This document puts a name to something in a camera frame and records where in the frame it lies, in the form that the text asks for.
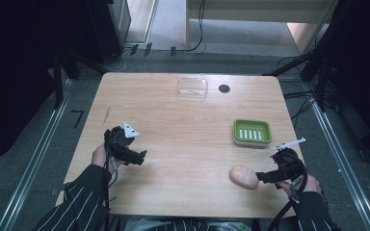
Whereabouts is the black cable on floor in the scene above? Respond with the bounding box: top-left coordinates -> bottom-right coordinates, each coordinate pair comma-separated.
170,0 -> 207,58

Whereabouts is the black tripod leg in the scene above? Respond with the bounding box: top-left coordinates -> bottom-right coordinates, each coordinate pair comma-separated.
262,47 -> 322,77

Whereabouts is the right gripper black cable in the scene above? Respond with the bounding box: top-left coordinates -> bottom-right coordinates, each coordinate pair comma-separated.
266,153 -> 309,231

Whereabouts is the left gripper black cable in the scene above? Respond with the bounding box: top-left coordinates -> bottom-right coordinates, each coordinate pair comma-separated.
102,128 -> 120,231

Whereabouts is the person's right hand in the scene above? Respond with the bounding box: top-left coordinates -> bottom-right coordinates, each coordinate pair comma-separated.
277,173 -> 323,198

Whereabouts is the aluminium floor rail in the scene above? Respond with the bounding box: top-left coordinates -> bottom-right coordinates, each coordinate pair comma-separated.
0,80 -> 75,231
304,83 -> 370,231

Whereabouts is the black cabinet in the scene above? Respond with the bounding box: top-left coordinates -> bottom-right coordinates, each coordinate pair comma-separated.
86,0 -> 133,65

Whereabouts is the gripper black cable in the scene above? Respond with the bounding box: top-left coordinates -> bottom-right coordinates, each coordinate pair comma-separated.
266,153 -> 309,231
102,128 -> 120,231

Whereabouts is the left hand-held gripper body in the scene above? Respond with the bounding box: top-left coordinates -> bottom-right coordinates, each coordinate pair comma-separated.
103,121 -> 141,163

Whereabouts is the clear plastic container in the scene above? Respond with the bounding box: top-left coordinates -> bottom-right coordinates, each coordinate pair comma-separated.
176,77 -> 209,99

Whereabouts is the black stand leg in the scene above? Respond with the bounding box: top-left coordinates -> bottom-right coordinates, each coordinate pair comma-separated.
51,52 -> 66,110

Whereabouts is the person's left hand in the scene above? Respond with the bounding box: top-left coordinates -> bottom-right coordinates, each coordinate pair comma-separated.
91,143 -> 125,176

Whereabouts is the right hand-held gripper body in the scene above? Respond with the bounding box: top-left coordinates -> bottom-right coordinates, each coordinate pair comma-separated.
269,137 -> 306,183

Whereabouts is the bundle of black cables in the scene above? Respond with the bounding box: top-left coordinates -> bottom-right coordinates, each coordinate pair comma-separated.
276,54 -> 345,129

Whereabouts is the green soap dish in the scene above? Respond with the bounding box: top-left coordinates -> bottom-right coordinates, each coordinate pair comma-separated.
232,118 -> 273,148

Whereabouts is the white wooden furniture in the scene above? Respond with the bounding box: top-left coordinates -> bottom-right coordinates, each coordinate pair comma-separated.
184,0 -> 340,56

